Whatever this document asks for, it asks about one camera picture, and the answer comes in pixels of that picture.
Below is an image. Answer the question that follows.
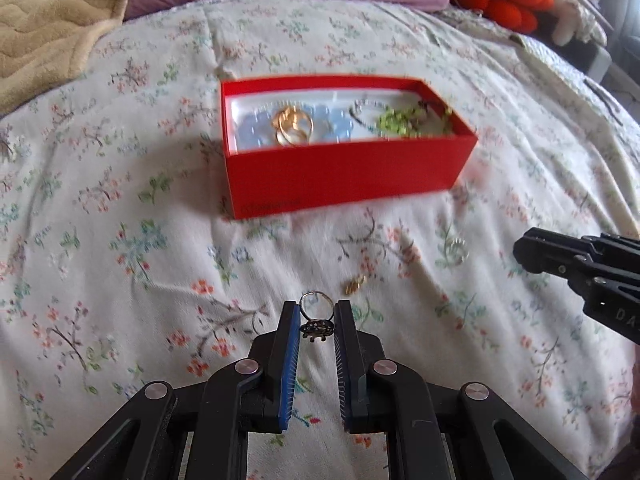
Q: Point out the red cardboard box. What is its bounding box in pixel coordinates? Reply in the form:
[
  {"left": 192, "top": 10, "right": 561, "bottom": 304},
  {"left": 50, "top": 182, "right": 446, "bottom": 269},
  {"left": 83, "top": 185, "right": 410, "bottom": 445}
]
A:
[{"left": 219, "top": 75, "right": 479, "bottom": 221}]

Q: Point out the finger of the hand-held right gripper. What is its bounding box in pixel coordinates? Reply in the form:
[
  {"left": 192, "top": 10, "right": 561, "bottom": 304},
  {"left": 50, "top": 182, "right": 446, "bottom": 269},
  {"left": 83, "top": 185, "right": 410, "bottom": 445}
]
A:
[
  {"left": 517, "top": 254, "right": 640, "bottom": 346},
  {"left": 513, "top": 227, "right": 640, "bottom": 261}
]

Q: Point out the gold ring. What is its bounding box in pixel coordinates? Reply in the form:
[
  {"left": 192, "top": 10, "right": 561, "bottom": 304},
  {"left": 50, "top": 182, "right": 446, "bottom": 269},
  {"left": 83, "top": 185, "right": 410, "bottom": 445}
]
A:
[
  {"left": 271, "top": 106, "right": 307, "bottom": 133},
  {"left": 276, "top": 117, "right": 315, "bottom": 147}
]

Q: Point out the ring with dark stone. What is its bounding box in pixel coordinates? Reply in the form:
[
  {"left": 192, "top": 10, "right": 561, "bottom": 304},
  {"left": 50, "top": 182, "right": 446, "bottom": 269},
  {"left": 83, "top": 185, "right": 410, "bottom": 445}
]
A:
[{"left": 298, "top": 291, "right": 335, "bottom": 345}]

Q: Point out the clear bead bracelet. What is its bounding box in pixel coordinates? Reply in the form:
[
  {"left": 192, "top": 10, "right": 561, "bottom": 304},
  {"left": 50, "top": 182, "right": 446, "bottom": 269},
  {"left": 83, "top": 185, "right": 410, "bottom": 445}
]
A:
[{"left": 349, "top": 99, "right": 401, "bottom": 133}]

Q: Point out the beige quilted blanket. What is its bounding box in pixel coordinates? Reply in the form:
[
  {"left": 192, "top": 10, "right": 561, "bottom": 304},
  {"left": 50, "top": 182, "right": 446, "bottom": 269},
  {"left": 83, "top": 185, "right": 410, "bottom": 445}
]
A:
[{"left": 0, "top": 0, "right": 151, "bottom": 116}]

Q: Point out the green beaded bracelet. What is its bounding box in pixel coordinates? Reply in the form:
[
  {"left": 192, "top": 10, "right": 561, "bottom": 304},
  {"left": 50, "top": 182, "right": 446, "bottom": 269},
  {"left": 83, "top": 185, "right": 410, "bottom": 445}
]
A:
[{"left": 375, "top": 102, "right": 456, "bottom": 138}]

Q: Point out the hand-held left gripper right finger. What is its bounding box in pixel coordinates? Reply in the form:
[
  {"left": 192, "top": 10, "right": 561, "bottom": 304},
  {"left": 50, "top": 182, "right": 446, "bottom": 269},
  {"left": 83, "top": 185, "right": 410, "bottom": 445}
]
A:
[{"left": 336, "top": 300, "right": 588, "bottom": 480}]

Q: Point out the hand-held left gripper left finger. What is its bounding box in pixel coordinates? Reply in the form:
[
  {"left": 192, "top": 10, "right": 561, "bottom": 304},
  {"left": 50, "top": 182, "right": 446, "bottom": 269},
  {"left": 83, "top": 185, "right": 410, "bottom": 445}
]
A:
[{"left": 50, "top": 301, "right": 302, "bottom": 480}]

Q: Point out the blue beaded bracelet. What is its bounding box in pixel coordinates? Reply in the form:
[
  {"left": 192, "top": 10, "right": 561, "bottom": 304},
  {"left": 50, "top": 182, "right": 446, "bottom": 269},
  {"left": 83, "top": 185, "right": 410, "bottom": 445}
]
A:
[{"left": 234, "top": 105, "right": 353, "bottom": 151}]

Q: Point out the floral bedsheet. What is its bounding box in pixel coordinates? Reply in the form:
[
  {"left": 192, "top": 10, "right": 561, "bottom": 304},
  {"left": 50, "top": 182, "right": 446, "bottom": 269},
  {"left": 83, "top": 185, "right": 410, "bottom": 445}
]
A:
[{"left": 0, "top": 0, "right": 640, "bottom": 480}]

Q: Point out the white plush toy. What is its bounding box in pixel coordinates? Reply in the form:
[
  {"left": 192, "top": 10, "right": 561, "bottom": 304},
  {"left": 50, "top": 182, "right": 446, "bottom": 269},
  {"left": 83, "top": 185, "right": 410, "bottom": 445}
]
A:
[{"left": 550, "top": 0, "right": 608, "bottom": 46}]

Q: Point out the grey box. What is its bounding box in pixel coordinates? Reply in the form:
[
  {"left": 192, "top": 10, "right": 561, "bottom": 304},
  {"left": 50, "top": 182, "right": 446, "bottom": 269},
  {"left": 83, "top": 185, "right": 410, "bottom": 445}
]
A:
[{"left": 537, "top": 12, "right": 613, "bottom": 81}]

